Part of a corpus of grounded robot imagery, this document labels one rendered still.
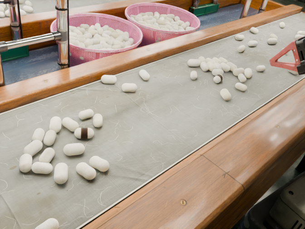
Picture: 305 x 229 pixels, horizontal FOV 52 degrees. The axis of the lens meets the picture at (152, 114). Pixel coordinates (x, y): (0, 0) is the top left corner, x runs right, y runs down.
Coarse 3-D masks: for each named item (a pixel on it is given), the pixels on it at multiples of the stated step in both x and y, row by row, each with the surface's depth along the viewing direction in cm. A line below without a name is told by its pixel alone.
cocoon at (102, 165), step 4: (96, 156) 52; (92, 160) 52; (96, 160) 52; (100, 160) 52; (104, 160) 52; (92, 164) 52; (96, 164) 51; (100, 164) 51; (104, 164) 51; (108, 164) 52; (96, 168) 52; (100, 168) 51; (104, 168) 51; (108, 168) 52
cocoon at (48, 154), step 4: (48, 148) 52; (44, 152) 51; (48, 152) 52; (52, 152) 52; (40, 156) 51; (44, 156) 51; (48, 156) 51; (52, 156) 52; (40, 160) 51; (44, 160) 51; (48, 160) 51
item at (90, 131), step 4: (80, 128) 57; (88, 128) 58; (76, 132) 57; (80, 132) 57; (88, 132) 57; (92, 132) 57; (76, 136) 57; (80, 136) 57; (88, 136) 57; (92, 136) 58
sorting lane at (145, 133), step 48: (96, 96) 69; (144, 96) 72; (192, 96) 75; (240, 96) 79; (0, 144) 54; (96, 144) 57; (144, 144) 59; (192, 144) 61; (0, 192) 46; (48, 192) 48; (96, 192) 49
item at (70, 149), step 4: (68, 144) 53; (72, 144) 54; (76, 144) 54; (80, 144) 54; (64, 148) 53; (68, 148) 53; (72, 148) 53; (76, 148) 53; (80, 148) 54; (84, 148) 54; (64, 152) 53; (68, 152) 53; (72, 152) 53; (76, 152) 53; (80, 152) 54
